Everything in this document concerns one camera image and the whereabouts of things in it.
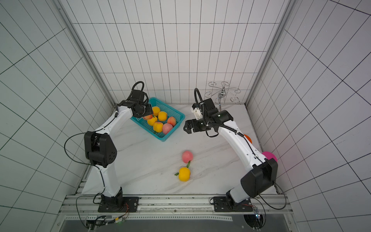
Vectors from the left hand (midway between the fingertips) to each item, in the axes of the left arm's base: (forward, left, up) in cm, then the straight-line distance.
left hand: (148, 113), depth 94 cm
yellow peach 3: (-4, -6, -9) cm, 12 cm away
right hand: (-14, -29, +8) cm, 33 cm away
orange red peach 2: (+2, -15, -10) cm, 18 cm away
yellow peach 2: (0, -1, -9) cm, 9 cm away
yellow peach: (+10, -3, -8) cm, 13 cm away
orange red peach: (-5, -2, +2) cm, 6 cm away
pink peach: (-5, -12, -9) cm, 16 cm away
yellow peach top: (+5, -8, -9) cm, 13 cm away
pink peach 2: (-25, -26, -10) cm, 38 cm away
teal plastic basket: (+10, -14, -8) cm, 19 cm away
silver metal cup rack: (+7, -48, +12) cm, 50 cm away
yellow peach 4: (-36, -25, -10) cm, 45 cm away
